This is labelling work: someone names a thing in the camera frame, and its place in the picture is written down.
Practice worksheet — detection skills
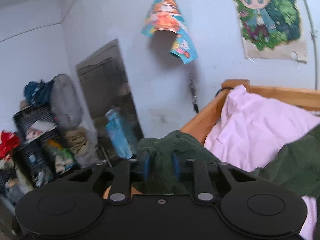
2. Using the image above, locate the dark green corduroy shirt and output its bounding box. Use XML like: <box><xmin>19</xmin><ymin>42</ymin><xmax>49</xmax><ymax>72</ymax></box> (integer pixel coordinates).
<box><xmin>131</xmin><ymin>125</ymin><xmax>320</xmax><ymax>201</ymax></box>

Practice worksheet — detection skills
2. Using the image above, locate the light blue box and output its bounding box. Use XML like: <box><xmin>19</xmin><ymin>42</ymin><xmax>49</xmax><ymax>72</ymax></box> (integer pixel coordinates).
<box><xmin>105</xmin><ymin>108</ymin><xmax>133</xmax><ymax>159</ymax></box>

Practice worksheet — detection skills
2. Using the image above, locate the pink bed sheet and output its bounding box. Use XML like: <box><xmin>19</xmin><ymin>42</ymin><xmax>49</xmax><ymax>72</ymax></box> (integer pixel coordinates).
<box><xmin>204</xmin><ymin>85</ymin><xmax>319</xmax><ymax>239</ymax></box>

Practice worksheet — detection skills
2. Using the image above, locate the grey metal door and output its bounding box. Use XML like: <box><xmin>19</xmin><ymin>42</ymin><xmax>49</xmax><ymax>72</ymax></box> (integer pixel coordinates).
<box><xmin>76</xmin><ymin>39</ymin><xmax>143</xmax><ymax>165</ymax></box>

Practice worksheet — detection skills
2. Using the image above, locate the grey round fan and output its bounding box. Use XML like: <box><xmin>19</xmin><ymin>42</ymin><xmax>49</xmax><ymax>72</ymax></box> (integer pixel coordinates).
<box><xmin>50</xmin><ymin>74</ymin><xmax>83</xmax><ymax>130</ymax></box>

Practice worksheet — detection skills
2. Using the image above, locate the cluttered storage shelf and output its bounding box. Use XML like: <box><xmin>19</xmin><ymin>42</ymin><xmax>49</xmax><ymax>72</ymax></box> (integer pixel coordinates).
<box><xmin>1</xmin><ymin>103</ymin><xmax>92</xmax><ymax>206</ymax></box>

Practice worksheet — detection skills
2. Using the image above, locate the orange-haired anime poster curled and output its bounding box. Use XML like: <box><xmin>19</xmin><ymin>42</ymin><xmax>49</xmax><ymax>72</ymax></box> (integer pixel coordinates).
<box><xmin>142</xmin><ymin>0</ymin><xmax>198</xmax><ymax>64</ymax></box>

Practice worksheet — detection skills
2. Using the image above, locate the blond anime character poster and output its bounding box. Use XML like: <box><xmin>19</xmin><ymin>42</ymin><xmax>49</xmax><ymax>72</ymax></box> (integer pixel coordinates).
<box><xmin>234</xmin><ymin>0</ymin><xmax>308</xmax><ymax>63</ymax></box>

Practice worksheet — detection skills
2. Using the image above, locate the wooden bed frame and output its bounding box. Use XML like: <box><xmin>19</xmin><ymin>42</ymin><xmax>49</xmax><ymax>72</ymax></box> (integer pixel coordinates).
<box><xmin>102</xmin><ymin>78</ymin><xmax>320</xmax><ymax>199</ymax></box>

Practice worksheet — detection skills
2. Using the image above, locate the black hanging cable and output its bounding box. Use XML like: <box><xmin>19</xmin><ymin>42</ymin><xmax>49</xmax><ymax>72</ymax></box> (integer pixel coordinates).
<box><xmin>187</xmin><ymin>69</ymin><xmax>201</xmax><ymax>113</ymax></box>

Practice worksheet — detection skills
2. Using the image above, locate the white wall conduit pipe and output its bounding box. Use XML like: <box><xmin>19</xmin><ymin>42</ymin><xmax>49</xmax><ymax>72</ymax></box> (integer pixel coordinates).
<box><xmin>294</xmin><ymin>0</ymin><xmax>320</xmax><ymax>91</ymax></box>

